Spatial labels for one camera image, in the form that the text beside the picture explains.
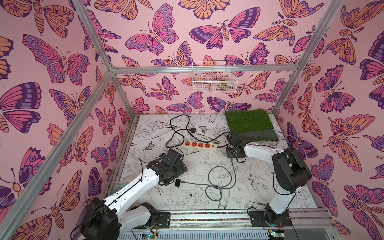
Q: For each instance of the white red power strip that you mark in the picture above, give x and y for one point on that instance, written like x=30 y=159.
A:
x=199 y=146

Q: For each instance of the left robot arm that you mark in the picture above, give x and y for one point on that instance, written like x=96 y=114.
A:
x=108 y=218

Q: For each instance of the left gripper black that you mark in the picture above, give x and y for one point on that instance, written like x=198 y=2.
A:
x=180 y=170

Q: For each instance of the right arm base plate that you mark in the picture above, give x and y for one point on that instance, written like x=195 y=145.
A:
x=261 y=218

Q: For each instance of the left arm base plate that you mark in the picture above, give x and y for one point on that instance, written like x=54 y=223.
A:
x=161 y=220

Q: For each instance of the aluminium front rail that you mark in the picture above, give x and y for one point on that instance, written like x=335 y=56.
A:
x=308 y=224

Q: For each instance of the green object in basket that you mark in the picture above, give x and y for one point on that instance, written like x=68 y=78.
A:
x=222 y=85

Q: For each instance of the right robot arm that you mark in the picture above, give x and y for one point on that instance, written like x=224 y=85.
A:
x=290 y=171

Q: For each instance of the small black mp3 player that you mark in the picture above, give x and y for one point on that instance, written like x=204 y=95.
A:
x=177 y=183

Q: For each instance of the green artificial grass mat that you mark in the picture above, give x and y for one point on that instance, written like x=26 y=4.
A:
x=253 y=125

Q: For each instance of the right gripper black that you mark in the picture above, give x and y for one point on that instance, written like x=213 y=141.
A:
x=231 y=145

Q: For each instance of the white wire basket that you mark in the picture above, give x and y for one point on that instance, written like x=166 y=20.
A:
x=205 y=78

